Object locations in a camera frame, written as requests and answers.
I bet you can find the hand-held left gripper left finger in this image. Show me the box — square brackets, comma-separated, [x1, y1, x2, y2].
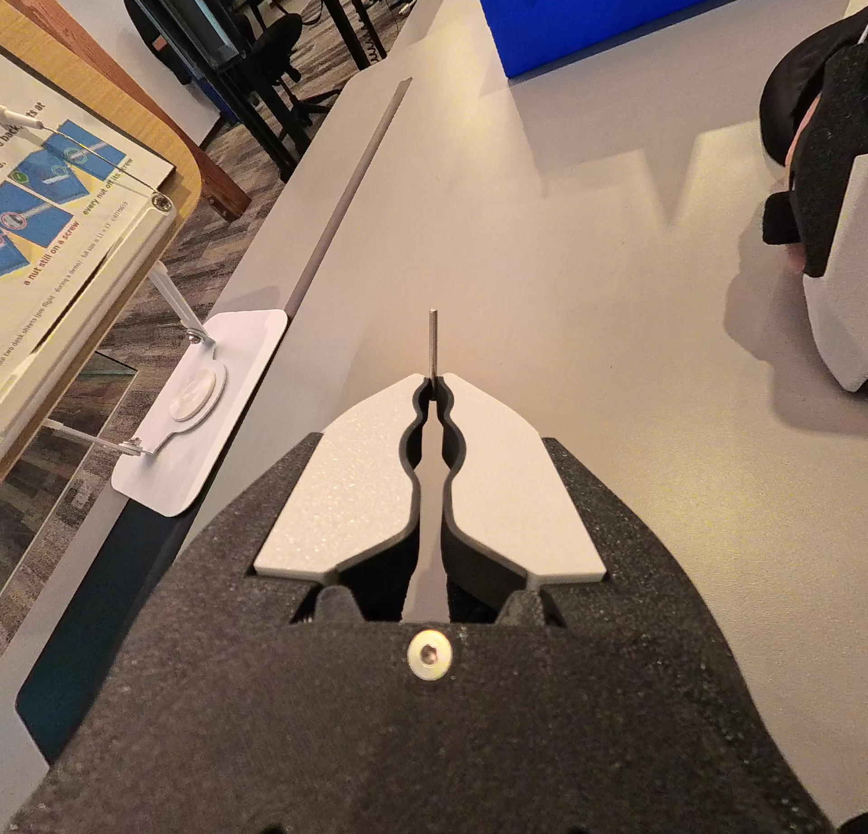
[253, 373, 432, 607]

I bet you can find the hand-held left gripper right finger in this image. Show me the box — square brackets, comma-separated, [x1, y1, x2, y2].
[436, 371, 608, 610]

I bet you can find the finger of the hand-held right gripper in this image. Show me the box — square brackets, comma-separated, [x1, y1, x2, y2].
[803, 164, 868, 394]

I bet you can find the blue plastic bin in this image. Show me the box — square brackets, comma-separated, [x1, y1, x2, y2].
[467, 0, 827, 80]

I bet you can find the person's right hand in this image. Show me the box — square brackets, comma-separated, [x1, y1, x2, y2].
[787, 96, 819, 168]

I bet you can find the printed instruction sheet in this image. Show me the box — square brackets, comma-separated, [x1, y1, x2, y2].
[0, 54, 175, 390]

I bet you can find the wooden instruction board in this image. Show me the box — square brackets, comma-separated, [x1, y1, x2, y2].
[0, 0, 203, 482]

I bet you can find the black office chair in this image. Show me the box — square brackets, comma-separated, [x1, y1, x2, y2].
[234, 12, 342, 144]

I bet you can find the monitor on floor stand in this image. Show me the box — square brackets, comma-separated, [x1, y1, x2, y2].
[108, 0, 302, 180]

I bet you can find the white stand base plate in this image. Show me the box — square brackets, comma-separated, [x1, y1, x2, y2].
[41, 261, 289, 518]

